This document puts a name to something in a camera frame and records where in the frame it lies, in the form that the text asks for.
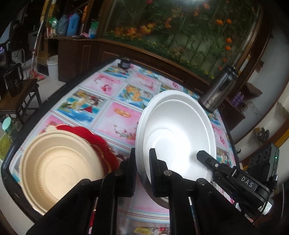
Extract large red wedding plate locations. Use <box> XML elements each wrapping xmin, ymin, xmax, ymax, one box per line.
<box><xmin>48</xmin><ymin>125</ymin><xmax>119</xmax><ymax>234</ymax></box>

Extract beige bowl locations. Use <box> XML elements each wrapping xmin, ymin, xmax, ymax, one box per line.
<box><xmin>19</xmin><ymin>129</ymin><xmax>105</xmax><ymax>215</ymax></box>

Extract white bowl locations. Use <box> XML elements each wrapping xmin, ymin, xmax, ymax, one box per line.
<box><xmin>135</xmin><ymin>90</ymin><xmax>217</xmax><ymax>208</ymax></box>

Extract purple bottles on shelf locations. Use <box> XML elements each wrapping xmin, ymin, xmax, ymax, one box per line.
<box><xmin>231</xmin><ymin>91</ymin><xmax>244</xmax><ymax>107</ymax></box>

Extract stainless steel thermos jug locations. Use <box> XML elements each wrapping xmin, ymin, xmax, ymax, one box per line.
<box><xmin>198</xmin><ymin>65</ymin><xmax>238</xmax><ymax>113</ymax></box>

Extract white bucket green contents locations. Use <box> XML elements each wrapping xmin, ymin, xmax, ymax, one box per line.
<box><xmin>0</xmin><ymin>133</ymin><xmax>13</xmax><ymax>161</ymax></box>

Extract flower garden mural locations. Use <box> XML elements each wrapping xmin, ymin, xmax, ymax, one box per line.
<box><xmin>103</xmin><ymin>0</ymin><xmax>263</xmax><ymax>81</ymax></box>

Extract wooden side chair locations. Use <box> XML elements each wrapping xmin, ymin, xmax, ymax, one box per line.
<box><xmin>1</xmin><ymin>78</ymin><xmax>42</xmax><ymax>126</ymax></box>

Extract black kettle on chair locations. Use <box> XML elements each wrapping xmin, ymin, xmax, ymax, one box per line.
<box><xmin>4</xmin><ymin>63</ymin><xmax>23</xmax><ymax>97</ymax></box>

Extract white plastic bucket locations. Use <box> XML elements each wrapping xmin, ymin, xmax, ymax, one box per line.
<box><xmin>47</xmin><ymin>55</ymin><xmax>58</xmax><ymax>80</ymax></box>

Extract wooden low cabinet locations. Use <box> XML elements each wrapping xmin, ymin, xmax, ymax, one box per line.
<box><xmin>44</xmin><ymin>37</ymin><xmax>245</xmax><ymax>127</ymax></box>

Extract green white packet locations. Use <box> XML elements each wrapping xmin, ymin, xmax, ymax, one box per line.
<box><xmin>89</xmin><ymin>21</ymin><xmax>98</xmax><ymax>39</ymax></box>

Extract grey blue jug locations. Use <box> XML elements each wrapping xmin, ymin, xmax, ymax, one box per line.
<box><xmin>56</xmin><ymin>14</ymin><xmax>69</xmax><ymax>36</ymax></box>

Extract mop with metal handle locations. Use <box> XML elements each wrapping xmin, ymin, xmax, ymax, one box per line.
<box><xmin>29</xmin><ymin>20</ymin><xmax>45</xmax><ymax>81</ymax></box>

